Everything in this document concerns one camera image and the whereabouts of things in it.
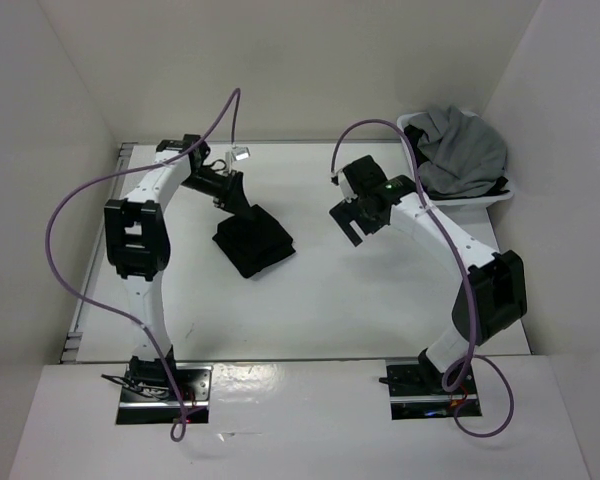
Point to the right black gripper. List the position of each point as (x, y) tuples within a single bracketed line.
[(345, 213)]

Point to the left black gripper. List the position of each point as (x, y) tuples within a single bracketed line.
[(231, 196)]

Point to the black skirt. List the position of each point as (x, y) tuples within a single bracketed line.
[(252, 245)]

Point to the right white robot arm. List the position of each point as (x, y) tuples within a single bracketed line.
[(491, 292)]

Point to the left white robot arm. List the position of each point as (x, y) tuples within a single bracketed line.
[(139, 249)]

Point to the grey skirt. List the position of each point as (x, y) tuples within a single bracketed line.
[(456, 155)]

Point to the white laundry basket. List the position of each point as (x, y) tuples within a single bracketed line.
[(505, 193)]

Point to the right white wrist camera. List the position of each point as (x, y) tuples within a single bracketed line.
[(339, 179)]

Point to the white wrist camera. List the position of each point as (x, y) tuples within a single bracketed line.
[(339, 179), (238, 153)]

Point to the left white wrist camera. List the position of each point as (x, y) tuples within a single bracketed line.
[(238, 153)]

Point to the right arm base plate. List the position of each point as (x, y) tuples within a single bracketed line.
[(412, 397)]

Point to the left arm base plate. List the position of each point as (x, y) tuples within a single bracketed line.
[(152, 402)]

